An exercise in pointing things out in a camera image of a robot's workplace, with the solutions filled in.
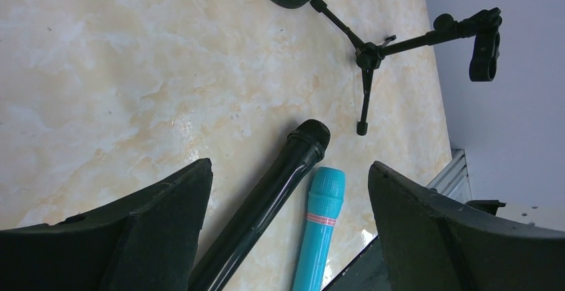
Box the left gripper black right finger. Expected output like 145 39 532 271
368 161 564 290

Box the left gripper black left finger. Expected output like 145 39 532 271
1 158 213 290

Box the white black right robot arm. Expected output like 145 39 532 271
466 200 564 231

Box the small black tripod stand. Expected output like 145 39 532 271
310 0 502 136

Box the turquoise toy microphone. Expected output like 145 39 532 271
292 167 346 290

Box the black orange-tipped microphone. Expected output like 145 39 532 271
188 119 330 290

